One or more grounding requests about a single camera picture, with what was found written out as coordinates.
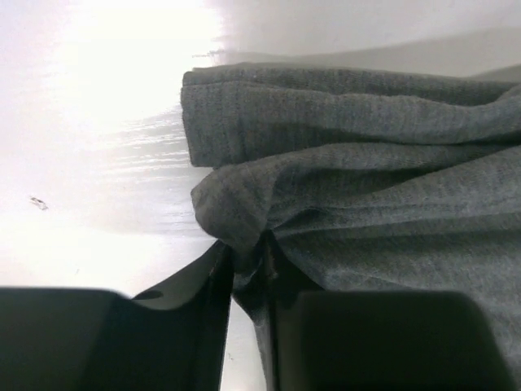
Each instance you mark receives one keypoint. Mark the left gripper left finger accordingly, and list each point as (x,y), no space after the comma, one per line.
(169,337)

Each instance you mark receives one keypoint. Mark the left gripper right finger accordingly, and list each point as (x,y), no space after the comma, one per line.
(363,340)

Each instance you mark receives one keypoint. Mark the grey shorts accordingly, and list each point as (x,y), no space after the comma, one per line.
(368,180)

